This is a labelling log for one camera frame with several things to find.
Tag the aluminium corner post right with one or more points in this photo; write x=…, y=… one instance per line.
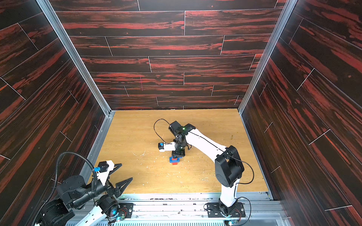
x=277, y=31

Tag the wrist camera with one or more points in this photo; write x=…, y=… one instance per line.
x=166, y=146
x=104, y=167

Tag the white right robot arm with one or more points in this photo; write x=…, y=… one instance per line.
x=228, y=165

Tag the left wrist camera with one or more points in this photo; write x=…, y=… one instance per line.
x=104, y=167

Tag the long blue lego brick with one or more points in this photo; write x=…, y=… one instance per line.
x=174, y=160

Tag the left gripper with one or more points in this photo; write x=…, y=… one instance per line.
x=112, y=191

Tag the aluminium front rail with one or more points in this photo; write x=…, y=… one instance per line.
x=189, y=209

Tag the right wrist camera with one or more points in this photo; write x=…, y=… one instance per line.
x=166, y=146

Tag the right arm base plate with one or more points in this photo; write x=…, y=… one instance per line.
x=218, y=210

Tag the aluminium corner post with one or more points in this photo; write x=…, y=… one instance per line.
x=277, y=31
x=60, y=31

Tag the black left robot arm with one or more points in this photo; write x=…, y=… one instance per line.
x=74, y=193

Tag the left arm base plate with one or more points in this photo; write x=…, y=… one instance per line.
x=125, y=210

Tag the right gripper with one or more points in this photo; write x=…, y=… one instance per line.
x=178, y=152

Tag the aluminium corner post left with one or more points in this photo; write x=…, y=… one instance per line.
x=60, y=31

